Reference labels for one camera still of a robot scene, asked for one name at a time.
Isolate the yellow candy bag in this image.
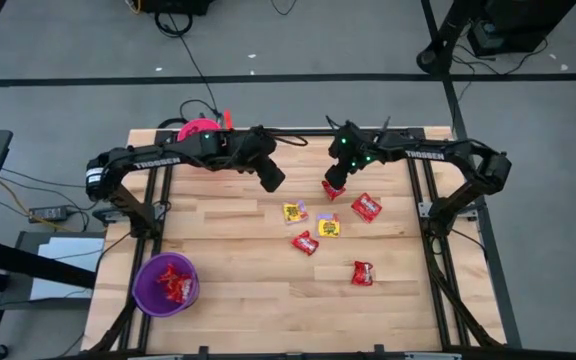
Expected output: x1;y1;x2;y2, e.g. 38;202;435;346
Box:
315;212;342;239
282;199;310;226

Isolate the black floor cable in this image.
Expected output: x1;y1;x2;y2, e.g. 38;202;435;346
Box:
154;10;223;130

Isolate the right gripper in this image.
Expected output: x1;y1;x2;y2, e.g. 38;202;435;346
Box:
324;121;387;191

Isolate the black equipment case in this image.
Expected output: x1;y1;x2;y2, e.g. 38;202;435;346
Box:
466;0;576;57

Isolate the pink halloween bucket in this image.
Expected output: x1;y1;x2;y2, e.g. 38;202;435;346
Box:
176;117;224;144

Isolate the red candy bag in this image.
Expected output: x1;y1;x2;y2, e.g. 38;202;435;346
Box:
350;192;384;224
350;259;376;288
321;179;347;202
172;275;195;306
155;277;177;299
157;263;180;287
290;229;321;257

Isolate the purple halloween bucket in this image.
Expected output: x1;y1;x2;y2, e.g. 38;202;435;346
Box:
131;251;201;319

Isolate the black desk beam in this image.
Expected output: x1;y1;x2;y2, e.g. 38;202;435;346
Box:
0;233;98;292

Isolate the black equipment box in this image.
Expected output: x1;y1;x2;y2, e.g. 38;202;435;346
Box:
140;0;215;16

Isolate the grey floor plate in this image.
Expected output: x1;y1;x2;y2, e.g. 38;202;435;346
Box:
16;231;106;302

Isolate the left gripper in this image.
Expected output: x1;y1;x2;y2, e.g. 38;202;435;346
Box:
227;124;287;194

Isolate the black power adapter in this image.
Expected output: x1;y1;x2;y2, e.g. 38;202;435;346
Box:
27;204;70;224

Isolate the black stand pole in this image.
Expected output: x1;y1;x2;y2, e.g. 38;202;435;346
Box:
415;0;487;76

